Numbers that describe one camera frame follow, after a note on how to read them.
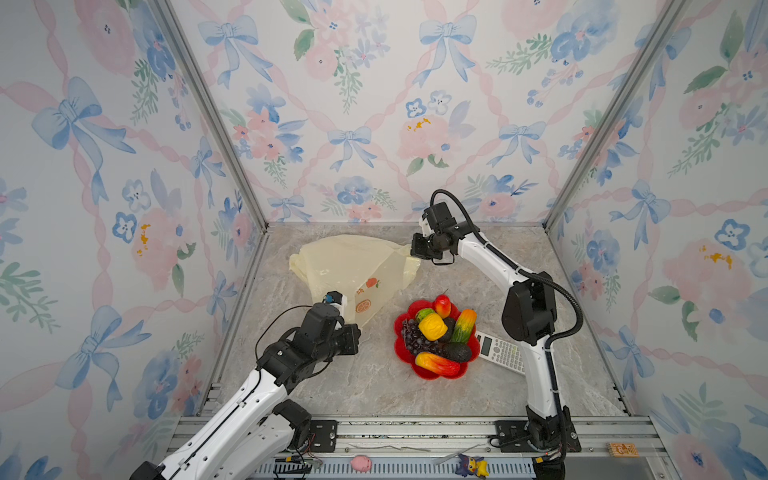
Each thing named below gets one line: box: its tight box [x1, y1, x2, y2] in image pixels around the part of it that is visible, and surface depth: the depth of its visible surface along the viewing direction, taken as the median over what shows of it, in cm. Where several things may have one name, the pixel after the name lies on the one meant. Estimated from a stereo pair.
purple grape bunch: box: [401, 319, 439, 356], surface depth 87 cm
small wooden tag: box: [606, 442, 640, 458], surface depth 73 cm
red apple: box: [435, 294, 451, 319], surface depth 92 cm
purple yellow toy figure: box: [455, 454, 490, 479], surface depth 70 cm
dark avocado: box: [442, 342, 471, 363], surface depth 83 cm
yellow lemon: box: [418, 313, 448, 341], surface depth 84 cm
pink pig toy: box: [350, 455, 372, 473], surface depth 71 cm
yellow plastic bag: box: [289, 234, 421, 329], surface depth 90 cm
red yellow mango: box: [415, 352, 461, 377], surface depth 81 cm
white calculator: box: [476, 331, 526, 376], surface depth 89 cm
